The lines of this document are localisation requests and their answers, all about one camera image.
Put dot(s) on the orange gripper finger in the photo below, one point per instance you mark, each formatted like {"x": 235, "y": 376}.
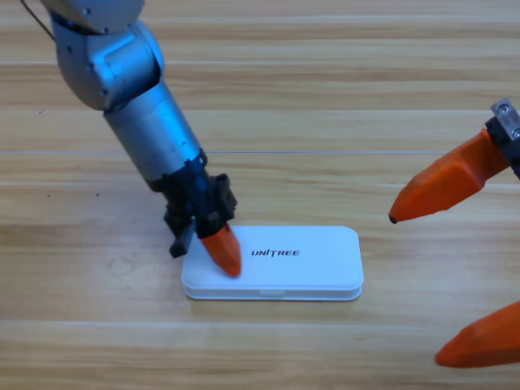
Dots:
{"x": 483, "y": 343}

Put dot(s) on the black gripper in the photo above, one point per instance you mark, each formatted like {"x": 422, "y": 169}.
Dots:
{"x": 191, "y": 199}
{"x": 510, "y": 122}

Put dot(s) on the white Unitree pencil case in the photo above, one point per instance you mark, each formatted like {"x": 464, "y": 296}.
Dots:
{"x": 308, "y": 264}

